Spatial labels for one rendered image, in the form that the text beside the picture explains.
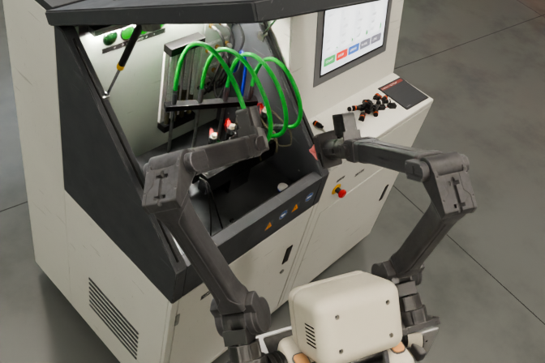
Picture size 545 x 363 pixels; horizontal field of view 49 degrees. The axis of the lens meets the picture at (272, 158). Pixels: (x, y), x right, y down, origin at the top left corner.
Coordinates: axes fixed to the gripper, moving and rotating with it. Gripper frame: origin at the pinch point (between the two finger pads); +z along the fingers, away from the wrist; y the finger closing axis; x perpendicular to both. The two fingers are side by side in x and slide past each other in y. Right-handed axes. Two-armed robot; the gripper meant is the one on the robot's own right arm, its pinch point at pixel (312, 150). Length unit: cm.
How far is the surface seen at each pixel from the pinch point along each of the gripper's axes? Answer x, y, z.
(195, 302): 36, -41, 31
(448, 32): -300, 34, 213
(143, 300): 50, -37, 42
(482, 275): -136, -100, 72
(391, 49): -79, 26, 44
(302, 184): -8.9, -13.7, 23.9
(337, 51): -41, 29, 31
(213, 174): 19.7, -2.6, 30.9
